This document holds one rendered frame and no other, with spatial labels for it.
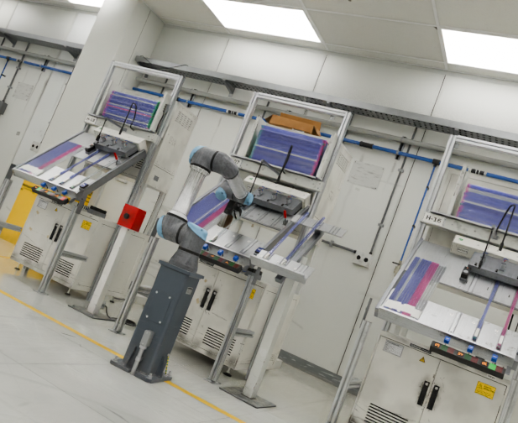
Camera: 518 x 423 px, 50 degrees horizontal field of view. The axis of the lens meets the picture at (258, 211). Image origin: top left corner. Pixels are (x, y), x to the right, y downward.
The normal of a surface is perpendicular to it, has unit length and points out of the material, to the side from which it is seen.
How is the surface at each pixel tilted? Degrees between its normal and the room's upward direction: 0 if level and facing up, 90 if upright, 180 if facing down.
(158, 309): 90
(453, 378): 90
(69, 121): 90
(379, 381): 90
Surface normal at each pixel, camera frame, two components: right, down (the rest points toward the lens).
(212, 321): -0.40, -0.25
